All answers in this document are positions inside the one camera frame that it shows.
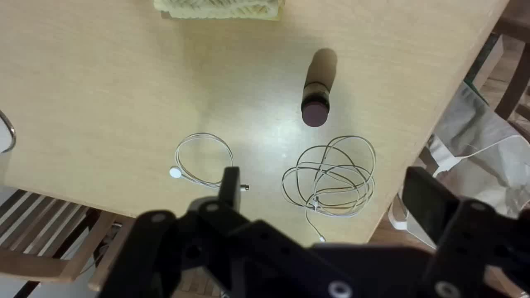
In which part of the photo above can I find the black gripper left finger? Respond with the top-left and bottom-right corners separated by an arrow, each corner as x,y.
98,166 -> 355,298

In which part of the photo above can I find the brown glass bottle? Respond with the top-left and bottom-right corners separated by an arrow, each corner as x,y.
300,48 -> 340,130

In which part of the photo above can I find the yellow towel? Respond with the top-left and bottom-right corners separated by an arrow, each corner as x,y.
153,0 -> 287,24

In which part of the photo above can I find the light wooden chair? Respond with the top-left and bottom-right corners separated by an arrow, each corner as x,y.
466,0 -> 530,140
0,188 -> 136,295

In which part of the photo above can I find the white charger cable with puck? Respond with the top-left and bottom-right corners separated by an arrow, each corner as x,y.
168,131 -> 252,194

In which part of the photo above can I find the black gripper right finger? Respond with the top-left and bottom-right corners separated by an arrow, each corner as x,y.
401,166 -> 530,298

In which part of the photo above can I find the tangled white cable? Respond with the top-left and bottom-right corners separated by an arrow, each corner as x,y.
280,135 -> 380,245

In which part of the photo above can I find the white tote bag green print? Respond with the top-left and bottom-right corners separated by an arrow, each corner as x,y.
386,82 -> 530,254

